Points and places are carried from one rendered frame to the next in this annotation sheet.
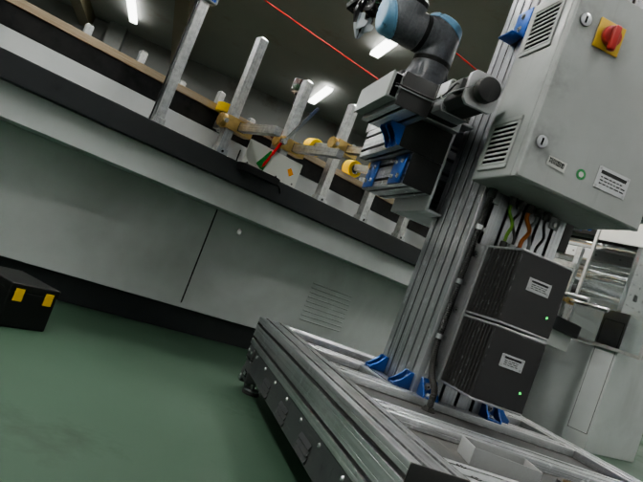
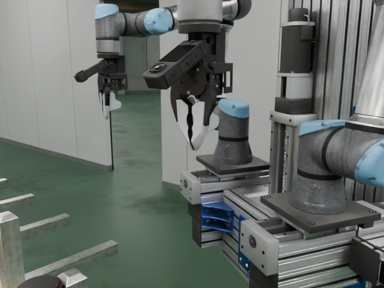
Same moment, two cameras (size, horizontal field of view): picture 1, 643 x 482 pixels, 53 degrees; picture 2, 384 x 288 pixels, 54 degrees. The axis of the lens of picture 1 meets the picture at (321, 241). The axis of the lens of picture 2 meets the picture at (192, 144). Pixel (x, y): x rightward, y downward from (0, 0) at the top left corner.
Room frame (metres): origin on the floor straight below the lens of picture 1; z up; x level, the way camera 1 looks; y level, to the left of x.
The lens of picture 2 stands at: (2.37, 0.78, 1.42)
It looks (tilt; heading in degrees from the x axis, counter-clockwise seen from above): 13 degrees down; 263
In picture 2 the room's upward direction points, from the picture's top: straight up
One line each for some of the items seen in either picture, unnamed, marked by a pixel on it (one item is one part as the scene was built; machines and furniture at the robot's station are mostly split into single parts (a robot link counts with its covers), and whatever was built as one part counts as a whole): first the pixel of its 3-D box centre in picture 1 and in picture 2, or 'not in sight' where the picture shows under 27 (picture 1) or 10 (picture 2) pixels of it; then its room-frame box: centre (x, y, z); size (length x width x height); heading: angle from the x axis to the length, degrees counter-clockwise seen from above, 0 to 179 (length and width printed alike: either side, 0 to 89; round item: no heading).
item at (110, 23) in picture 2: not in sight; (107, 23); (2.48, -0.51, 1.54); 0.09 x 0.08 x 0.11; 29
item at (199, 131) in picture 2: (361, 24); (207, 124); (2.26, 0.14, 1.31); 0.06 x 0.03 x 0.09; 43
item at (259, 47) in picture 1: (239, 98); not in sight; (2.33, 0.46, 0.92); 0.04 x 0.04 x 0.48; 39
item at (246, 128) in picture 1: (245, 128); not in sight; (2.31, 0.40, 0.82); 0.44 x 0.03 x 0.04; 39
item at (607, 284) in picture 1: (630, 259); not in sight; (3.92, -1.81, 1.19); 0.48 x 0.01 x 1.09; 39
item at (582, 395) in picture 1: (545, 284); not in sight; (4.71, -1.65, 0.95); 1.65 x 0.70 x 1.90; 39
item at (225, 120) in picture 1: (234, 125); not in sight; (2.34, 0.45, 0.82); 0.14 x 0.06 x 0.05; 129
